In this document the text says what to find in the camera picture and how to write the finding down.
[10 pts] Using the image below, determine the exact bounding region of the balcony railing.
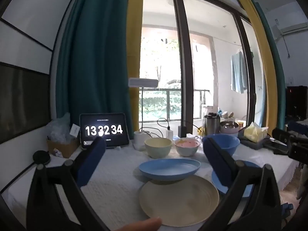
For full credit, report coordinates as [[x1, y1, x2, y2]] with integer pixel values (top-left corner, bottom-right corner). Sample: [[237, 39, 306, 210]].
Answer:
[[139, 88, 212, 123]]

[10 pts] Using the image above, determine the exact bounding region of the dark grey pouch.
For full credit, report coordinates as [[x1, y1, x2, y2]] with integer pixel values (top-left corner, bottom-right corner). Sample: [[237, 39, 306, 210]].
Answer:
[[238, 135, 270, 150]]

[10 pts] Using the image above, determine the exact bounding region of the stainless steel tumbler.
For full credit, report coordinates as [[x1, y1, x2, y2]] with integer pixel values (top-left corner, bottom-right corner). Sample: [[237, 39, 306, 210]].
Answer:
[[203, 113, 221, 136]]

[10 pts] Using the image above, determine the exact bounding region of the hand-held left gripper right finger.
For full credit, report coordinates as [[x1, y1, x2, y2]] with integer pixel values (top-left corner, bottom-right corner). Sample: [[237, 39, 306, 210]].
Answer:
[[200, 137, 282, 231]]

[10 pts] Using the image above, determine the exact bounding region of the black electronic device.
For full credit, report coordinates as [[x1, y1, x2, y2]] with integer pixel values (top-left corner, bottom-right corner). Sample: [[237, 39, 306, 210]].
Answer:
[[285, 86, 308, 123]]

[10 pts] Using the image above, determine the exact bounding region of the cardboard box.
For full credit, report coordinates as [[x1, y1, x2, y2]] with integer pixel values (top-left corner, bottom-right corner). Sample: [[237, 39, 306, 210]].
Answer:
[[47, 138, 80, 159]]

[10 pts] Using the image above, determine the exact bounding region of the clear plastic bag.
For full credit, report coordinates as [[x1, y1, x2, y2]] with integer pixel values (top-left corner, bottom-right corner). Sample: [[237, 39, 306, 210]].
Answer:
[[46, 113, 73, 145]]

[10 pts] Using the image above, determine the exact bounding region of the black round object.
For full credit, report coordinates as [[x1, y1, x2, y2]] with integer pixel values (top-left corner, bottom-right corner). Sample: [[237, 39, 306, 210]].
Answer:
[[33, 150, 51, 167]]

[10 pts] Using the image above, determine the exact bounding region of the white desk lamp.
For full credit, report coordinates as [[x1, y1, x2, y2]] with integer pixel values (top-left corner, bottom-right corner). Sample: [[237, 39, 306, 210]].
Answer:
[[128, 78, 159, 151]]

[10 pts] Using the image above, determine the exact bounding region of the yellow tissue pack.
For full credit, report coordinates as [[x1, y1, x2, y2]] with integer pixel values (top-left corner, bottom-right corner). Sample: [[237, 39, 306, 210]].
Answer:
[[244, 122, 269, 139]]

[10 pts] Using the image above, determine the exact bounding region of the large blue bowl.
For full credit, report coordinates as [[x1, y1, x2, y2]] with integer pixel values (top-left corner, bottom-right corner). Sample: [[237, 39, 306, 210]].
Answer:
[[202, 134, 240, 156]]

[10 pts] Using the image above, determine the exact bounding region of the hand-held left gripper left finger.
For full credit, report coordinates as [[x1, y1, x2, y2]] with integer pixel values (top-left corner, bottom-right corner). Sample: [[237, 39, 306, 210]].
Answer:
[[26, 137, 113, 231]]

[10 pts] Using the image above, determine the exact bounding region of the black lamp cable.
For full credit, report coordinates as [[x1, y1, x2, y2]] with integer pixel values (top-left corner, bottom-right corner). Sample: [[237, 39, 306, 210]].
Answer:
[[142, 127, 166, 137]]

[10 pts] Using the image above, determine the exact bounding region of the white textured tablecloth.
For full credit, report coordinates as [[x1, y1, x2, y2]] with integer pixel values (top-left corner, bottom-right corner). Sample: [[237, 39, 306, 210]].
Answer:
[[1, 138, 300, 231]]

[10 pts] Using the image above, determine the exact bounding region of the cream bowl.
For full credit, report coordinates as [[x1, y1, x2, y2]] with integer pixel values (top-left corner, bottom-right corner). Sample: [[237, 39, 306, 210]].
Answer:
[[144, 138, 173, 159]]

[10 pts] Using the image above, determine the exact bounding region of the blue plate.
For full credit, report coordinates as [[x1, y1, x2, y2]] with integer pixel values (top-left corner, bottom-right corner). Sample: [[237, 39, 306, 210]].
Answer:
[[211, 160, 261, 199], [138, 158, 201, 181]]

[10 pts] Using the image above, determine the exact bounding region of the white air conditioner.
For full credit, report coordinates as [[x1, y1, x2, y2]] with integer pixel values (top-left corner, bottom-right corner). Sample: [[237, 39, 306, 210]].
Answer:
[[274, 2, 308, 34]]

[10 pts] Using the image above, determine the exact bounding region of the yellow curtain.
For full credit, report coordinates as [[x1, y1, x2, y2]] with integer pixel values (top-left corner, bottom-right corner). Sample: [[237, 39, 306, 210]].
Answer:
[[232, 0, 271, 130], [126, 0, 145, 137]]

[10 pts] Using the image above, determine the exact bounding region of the cream plate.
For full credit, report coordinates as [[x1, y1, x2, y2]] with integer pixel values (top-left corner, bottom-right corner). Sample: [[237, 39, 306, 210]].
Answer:
[[139, 175, 220, 227]]

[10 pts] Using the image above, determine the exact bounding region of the black charger cable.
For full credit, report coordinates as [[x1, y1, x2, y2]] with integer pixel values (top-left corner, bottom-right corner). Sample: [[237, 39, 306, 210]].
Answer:
[[157, 118, 170, 131]]

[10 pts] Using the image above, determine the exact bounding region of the tablet showing clock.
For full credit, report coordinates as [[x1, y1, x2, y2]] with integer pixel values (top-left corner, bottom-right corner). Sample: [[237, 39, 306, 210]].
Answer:
[[79, 113, 130, 150]]

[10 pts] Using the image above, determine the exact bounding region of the dark sliding door frame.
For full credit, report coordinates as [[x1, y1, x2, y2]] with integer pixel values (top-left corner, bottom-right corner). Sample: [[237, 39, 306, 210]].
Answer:
[[142, 0, 258, 137]]

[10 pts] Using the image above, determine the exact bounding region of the black adapter cable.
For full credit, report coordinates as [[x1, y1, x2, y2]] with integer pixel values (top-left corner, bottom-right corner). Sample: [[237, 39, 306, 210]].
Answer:
[[185, 121, 205, 130]]

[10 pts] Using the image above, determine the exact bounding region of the light blue hanging towel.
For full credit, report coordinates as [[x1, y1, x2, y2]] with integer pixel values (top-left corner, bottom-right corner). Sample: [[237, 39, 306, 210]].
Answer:
[[230, 50, 248, 94]]

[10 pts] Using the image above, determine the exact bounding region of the person's left hand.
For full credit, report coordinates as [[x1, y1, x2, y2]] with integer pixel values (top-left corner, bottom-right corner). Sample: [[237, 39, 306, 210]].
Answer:
[[113, 217, 162, 231]]

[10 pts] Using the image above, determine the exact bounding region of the clear tablet stand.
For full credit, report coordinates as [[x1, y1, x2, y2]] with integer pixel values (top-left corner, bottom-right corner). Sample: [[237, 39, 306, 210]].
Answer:
[[82, 144, 123, 151]]

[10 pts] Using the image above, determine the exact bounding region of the white bowl pink inside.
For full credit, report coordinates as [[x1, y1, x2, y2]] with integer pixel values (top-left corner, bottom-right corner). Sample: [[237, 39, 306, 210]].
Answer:
[[174, 138, 201, 157]]

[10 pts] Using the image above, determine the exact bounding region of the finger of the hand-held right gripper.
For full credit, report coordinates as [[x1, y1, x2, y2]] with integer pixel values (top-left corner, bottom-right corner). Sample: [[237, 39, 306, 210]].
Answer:
[[287, 120, 308, 132], [272, 127, 295, 141]]

